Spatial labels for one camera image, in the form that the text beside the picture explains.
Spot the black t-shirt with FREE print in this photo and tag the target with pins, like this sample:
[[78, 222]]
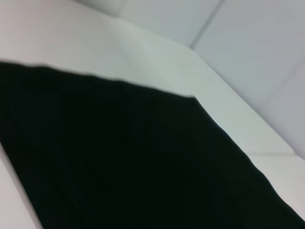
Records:
[[119, 155]]

